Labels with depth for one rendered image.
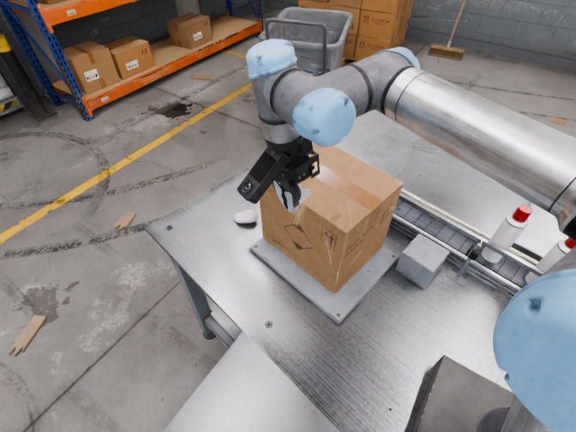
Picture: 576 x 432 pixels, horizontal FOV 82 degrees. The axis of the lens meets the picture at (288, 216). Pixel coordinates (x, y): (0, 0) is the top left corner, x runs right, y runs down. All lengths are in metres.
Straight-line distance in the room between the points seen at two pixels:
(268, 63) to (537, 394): 0.47
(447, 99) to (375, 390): 0.67
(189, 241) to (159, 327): 0.91
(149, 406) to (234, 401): 0.99
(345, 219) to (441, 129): 0.38
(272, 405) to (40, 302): 1.74
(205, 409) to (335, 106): 0.71
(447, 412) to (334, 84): 0.71
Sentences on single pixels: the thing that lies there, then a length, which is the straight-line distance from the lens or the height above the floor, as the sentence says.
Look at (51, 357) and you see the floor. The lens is 2.14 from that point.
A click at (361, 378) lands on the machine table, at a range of 0.91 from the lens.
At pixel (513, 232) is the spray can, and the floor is 1.02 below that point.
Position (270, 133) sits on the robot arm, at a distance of 0.59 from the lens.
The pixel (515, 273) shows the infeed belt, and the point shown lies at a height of 0.88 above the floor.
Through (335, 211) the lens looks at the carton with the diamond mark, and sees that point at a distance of 0.79.
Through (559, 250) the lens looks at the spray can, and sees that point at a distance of 1.05.
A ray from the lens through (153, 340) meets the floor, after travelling 1.95.
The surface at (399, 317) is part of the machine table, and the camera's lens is 1.00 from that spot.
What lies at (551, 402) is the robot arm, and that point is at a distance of 0.34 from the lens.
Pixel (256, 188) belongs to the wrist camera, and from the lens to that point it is 0.62.
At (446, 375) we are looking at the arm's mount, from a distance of 0.91.
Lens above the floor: 1.68
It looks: 47 degrees down
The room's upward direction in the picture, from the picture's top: straight up
